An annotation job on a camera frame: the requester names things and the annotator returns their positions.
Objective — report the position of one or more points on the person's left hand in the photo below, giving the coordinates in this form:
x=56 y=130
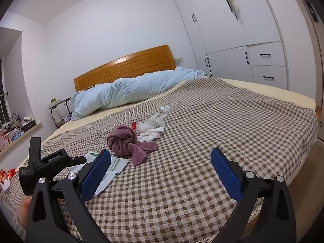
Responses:
x=24 y=210

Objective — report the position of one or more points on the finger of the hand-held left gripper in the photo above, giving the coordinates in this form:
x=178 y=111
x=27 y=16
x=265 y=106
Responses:
x=81 y=160

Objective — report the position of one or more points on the light blue duvet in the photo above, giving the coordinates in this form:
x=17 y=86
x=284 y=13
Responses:
x=131 y=91

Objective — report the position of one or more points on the red patterned packet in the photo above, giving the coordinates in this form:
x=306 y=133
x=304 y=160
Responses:
x=6 y=179

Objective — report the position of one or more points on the black box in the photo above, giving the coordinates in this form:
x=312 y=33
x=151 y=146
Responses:
x=28 y=125

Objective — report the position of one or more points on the black metal bedside table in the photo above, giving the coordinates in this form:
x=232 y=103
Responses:
x=60 y=106

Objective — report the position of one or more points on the windowsill clutter pile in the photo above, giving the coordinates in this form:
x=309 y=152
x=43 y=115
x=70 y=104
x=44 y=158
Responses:
x=11 y=131

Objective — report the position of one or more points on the black window railing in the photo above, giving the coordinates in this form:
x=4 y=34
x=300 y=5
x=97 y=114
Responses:
x=3 y=93

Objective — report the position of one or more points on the white wall socket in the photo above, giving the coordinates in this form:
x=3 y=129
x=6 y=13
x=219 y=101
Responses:
x=179 y=60

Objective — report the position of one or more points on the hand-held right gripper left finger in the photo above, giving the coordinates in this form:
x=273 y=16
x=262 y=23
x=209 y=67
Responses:
x=96 y=174

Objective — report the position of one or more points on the small red wrapper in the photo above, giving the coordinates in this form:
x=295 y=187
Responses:
x=134 y=125

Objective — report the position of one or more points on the white wardrobe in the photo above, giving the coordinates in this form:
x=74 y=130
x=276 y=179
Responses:
x=227 y=30

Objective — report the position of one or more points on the mauve towel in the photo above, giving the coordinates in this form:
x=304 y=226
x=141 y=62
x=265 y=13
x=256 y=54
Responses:
x=126 y=141

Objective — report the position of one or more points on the clear plastic scrap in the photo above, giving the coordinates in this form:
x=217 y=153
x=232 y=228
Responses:
x=165 y=108

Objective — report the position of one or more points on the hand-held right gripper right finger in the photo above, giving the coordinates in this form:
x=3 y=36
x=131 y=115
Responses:
x=225 y=177

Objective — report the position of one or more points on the white printed pouch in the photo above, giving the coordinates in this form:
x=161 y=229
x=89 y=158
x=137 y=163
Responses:
x=116 y=167

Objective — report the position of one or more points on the translucent white plastic bag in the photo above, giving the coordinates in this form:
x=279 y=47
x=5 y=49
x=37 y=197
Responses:
x=151 y=122

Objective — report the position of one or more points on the cream bed sheet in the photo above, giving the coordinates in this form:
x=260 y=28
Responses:
x=278 y=92

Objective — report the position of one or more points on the pale hanging bag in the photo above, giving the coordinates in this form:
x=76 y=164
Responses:
x=232 y=3

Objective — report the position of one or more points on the brown checkered blanket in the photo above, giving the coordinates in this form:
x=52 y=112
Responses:
x=215 y=131

